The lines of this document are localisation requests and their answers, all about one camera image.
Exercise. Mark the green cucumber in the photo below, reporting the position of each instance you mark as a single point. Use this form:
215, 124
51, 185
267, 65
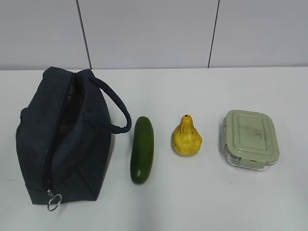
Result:
142, 151

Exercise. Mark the yellow pear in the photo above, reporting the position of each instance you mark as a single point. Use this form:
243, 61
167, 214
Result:
185, 140

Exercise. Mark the dark blue lunch bag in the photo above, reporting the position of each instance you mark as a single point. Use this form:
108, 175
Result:
64, 136

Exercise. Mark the green lidded glass container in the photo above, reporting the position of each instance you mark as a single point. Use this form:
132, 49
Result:
249, 140

